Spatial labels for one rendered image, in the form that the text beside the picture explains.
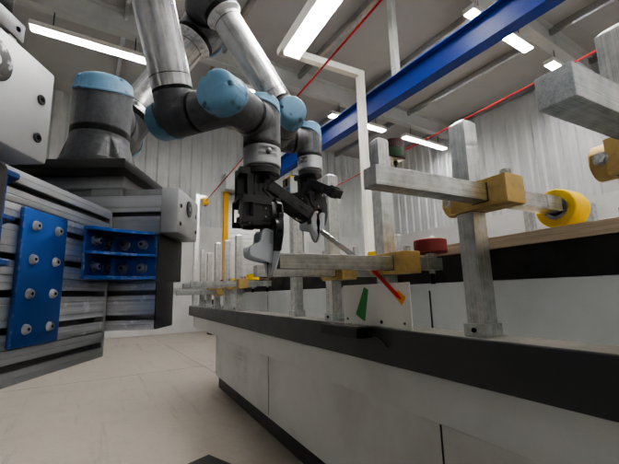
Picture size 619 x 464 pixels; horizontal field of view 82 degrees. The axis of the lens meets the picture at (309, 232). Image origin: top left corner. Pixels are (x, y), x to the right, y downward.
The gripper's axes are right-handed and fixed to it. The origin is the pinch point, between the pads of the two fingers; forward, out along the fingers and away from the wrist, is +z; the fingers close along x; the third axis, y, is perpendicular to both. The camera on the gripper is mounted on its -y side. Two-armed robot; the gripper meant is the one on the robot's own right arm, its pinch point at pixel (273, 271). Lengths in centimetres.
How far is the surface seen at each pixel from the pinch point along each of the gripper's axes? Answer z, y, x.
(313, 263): -1.4, -8.2, 1.5
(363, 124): -118, -127, -135
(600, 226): -6, -51, 33
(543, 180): -209, -723, -330
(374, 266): -1.1, -23.4, 1.5
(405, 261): -1.9, -29.3, 5.0
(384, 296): 5.7, -28.8, -2.4
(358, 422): 50, -51, -48
